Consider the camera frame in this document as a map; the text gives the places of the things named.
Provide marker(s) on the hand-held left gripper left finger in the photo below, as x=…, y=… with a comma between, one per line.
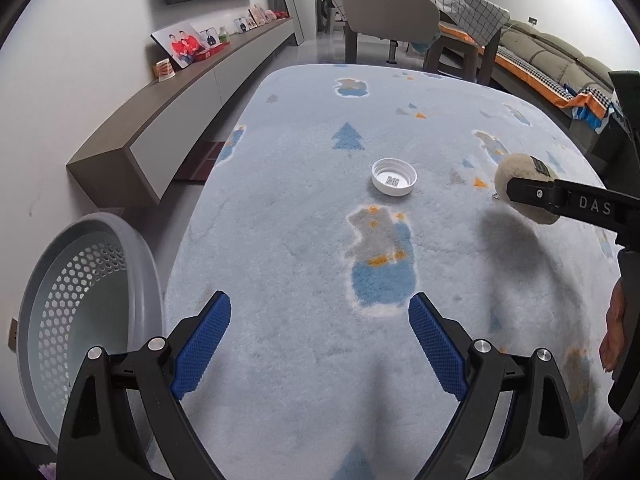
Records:
x=205, y=345

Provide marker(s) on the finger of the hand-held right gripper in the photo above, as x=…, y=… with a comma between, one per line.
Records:
x=575, y=202

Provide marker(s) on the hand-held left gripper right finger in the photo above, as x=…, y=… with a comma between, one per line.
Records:
x=435, y=345

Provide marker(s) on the beige plush pouch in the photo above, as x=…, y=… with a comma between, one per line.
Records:
x=515, y=170

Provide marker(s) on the grey perforated plastic basket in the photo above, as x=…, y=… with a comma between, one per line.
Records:
x=90, y=240

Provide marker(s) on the person's right hand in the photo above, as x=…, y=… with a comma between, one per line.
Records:
x=614, y=330

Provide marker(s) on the orange houndstooth blanket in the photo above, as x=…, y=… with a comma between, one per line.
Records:
x=545, y=85

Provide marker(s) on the grey green sofa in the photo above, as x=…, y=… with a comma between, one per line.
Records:
x=550, y=55

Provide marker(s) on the light blue printed rug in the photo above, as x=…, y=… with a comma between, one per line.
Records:
x=300, y=210

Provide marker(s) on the white plastic bottle cap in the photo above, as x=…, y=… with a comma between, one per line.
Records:
x=394, y=180

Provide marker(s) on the brown floor mat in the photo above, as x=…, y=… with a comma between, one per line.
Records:
x=202, y=162

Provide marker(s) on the purple fluffy cloth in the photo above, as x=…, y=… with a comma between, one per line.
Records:
x=50, y=471

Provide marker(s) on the blue cloth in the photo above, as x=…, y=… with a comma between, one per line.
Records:
x=422, y=46

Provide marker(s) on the grey dining chair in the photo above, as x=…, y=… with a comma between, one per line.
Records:
x=390, y=10

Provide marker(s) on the small orange striped cup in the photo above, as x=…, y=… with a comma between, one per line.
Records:
x=164, y=70

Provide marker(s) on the large family photo print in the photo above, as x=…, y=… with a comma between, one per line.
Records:
x=181, y=45

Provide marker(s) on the green bottle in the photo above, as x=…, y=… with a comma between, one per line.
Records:
x=223, y=36

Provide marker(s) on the pink plush toy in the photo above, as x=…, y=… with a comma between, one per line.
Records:
x=278, y=14

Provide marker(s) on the leaning grey white board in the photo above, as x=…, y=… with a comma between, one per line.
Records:
x=297, y=5

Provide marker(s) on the long grey wall console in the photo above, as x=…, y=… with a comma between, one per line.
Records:
x=150, y=125

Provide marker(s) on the small portrait photo frame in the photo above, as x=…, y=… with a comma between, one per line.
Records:
x=210, y=38

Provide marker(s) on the pink photo frame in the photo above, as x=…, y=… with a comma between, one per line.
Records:
x=261, y=13

